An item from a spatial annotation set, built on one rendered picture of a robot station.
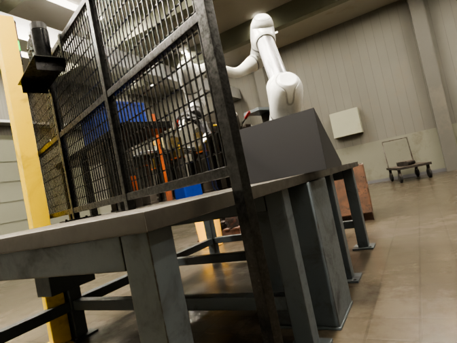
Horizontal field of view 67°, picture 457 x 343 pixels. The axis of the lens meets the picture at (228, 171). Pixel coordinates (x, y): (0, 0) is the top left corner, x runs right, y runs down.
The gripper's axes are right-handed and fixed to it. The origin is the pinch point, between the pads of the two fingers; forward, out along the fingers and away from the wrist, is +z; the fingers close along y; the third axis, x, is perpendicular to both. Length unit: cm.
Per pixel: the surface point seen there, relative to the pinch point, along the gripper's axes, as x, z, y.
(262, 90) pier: -256, -796, -345
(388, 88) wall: -14, -668, -560
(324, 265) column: 9, 57, -66
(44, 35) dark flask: -2, -15, 78
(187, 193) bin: -13.4, 27.1, -6.8
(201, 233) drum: -210, -132, -132
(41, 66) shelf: -9, -3, 73
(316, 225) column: 18, 45, -56
